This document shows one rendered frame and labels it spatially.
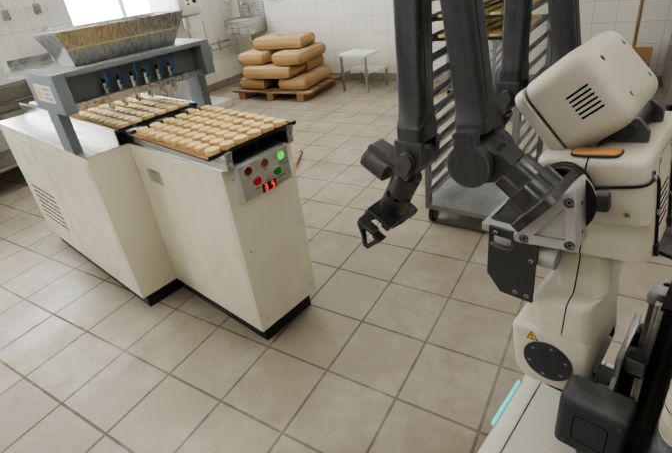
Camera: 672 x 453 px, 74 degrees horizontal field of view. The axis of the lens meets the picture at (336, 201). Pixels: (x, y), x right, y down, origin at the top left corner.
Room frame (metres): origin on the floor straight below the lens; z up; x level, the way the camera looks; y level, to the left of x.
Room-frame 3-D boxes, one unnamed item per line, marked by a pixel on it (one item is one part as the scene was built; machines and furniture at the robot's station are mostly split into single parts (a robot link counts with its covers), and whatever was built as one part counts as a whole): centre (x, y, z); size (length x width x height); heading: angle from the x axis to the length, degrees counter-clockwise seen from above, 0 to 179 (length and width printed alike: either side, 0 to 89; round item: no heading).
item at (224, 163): (2.13, 1.06, 0.87); 2.01 x 0.03 x 0.07; 46
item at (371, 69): (5.60, -0.56, 0.23); 0.44 x 0.44 x 0.46; 47
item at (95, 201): (2.49, 1.21, 0.42); 1.28 x 0.72 x 0.84; 46
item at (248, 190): (1.55, 0.25, 0.77); 0.24 x 0.04 x 0.14; 136
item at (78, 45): (2.16, 0.87, 1.25); 0.56 x 0.29 x 0.14; 136
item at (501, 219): (0.82, -0.44, 0.87); 0.28 x 0.16 x 0.22; 134
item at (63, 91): (2.16, 0.87, 1.01); 0.72 x 0.33 x 0.34; 136
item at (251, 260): (1.80, 0.51, 0.45); 0.70 x 0.34 x 0.90; 46
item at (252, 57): (6.11, 0.63, 0.49); 0.72 x 0.42 x 0.15; 146
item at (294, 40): (5.94, 0.38, 0.64); 0.72 x 0.42 x 0.15; 62
